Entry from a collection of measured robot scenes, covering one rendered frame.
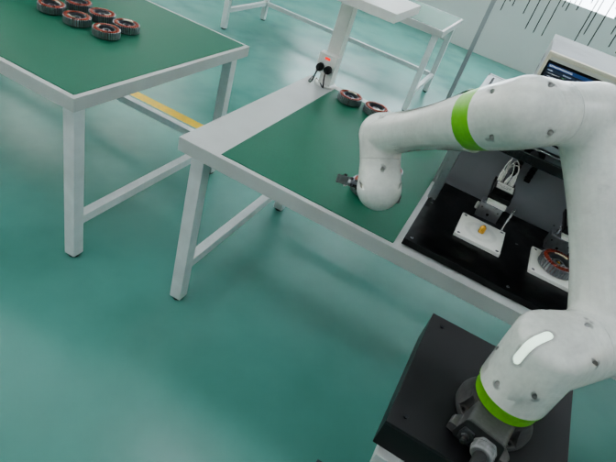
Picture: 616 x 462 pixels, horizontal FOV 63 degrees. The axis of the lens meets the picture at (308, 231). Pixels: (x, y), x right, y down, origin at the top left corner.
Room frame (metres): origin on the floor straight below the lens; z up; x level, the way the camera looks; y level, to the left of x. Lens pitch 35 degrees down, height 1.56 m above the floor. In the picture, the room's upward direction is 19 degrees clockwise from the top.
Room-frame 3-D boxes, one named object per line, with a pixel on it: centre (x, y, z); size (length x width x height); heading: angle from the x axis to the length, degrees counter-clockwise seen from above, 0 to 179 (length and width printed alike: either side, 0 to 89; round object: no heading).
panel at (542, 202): (1.62, -0.70, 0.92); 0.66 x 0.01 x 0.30; 75
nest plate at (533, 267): (1.34, -0.75, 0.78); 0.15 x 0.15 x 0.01; 75
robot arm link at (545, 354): (0.66, -0.46, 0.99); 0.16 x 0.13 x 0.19; 125
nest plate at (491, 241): (1.41, -0.52, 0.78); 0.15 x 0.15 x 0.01; 75
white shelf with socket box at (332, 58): (2.17, 0.09, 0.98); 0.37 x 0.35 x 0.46; 75
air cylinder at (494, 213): (1.55, -0.56, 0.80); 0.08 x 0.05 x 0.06; 75
